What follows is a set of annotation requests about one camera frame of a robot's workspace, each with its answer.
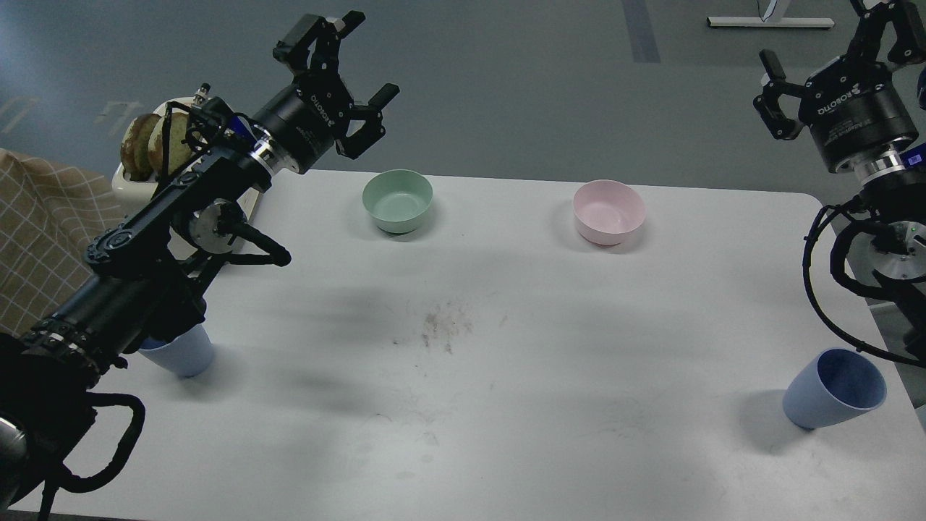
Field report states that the blue cup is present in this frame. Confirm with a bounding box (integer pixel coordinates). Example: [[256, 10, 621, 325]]
[[138, 324, 216, 377], [783, 347, 887, 430]]

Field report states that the toast slice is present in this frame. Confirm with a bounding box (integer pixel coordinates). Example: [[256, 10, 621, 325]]
[[119, 114, 161, 182], [146, 110, 192, 181]]

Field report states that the toast slice right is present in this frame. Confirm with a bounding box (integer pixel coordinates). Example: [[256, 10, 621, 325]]
[[146, 110, 192, 181]]

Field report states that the white desk foot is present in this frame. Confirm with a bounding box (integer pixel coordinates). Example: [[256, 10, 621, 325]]
[[705, 1, 836, 30]]

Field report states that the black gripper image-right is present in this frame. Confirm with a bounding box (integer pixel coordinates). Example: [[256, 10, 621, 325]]
[[753, 0, 926, 174]]

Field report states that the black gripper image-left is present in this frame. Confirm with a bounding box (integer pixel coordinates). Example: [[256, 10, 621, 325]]
[[255, 11, 401, 174]]

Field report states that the pink bowl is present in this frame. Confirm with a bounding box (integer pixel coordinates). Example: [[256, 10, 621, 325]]
[[572, 180, 646, 247]]

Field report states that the toast slice left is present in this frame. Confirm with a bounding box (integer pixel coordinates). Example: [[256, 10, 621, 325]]
[[119, 114, 161, 182]]

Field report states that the cream toaster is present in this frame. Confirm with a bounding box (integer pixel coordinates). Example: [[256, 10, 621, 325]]
[[111, 98, 265, 250]]

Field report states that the green bowl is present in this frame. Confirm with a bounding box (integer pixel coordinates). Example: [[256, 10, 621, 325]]
[[362, 169, 434, 234]]

